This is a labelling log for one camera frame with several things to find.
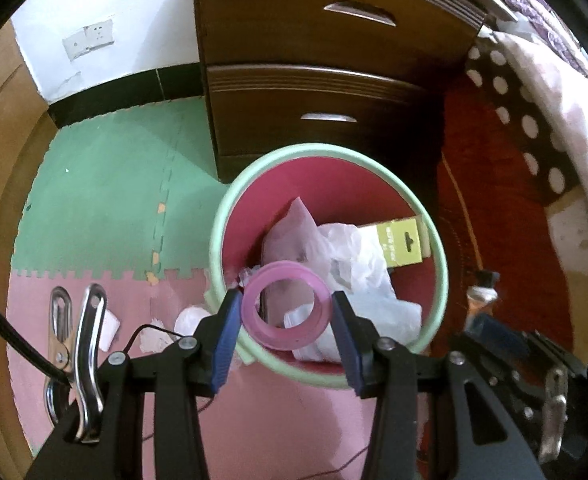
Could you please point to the red patterned bedspread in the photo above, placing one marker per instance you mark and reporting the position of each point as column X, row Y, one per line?
column 499, row 200

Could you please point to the white wall socket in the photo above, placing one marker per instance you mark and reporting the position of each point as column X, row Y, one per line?
column 89, row 39

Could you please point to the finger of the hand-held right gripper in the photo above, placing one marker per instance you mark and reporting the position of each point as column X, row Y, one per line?
column 494, row 332

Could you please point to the purple floral cloth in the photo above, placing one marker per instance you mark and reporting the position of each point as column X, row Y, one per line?
column 539, row 15

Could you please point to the white plastic bag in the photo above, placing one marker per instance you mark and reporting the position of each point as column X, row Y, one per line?
column 349, row 245

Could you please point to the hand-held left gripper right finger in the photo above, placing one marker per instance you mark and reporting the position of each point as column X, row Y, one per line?
column 349, row 345

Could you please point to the cream patterned bed sheet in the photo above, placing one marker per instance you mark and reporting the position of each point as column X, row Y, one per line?
column 574, row 260

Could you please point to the red bin with green rim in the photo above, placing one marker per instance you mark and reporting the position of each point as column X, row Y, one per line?
column 324, row 180

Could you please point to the brown polka dot cloth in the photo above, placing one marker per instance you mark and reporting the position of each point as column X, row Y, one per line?
column 514, row 100

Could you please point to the crumpled white tissue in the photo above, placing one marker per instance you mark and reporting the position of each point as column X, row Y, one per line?
column 189, row 317

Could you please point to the clear plastic bag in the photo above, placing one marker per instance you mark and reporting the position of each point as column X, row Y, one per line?
column 294, row 230

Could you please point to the dark wooden drawer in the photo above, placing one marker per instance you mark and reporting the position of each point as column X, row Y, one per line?
column 274, row 115
column 274, row 25

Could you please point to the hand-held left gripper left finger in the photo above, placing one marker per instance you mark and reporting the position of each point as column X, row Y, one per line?
column 224, row 340

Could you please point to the metal spring clip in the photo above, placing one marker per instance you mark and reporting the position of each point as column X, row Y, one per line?
column 89, row 340
column 554, row 400

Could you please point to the green foam mat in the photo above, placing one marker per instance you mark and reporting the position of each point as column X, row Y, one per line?
column 99, row 200

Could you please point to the white and green box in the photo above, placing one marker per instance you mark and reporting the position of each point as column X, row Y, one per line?
column 399, row 240

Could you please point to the pink foam mat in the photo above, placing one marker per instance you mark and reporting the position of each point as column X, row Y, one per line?
column 324, row 425

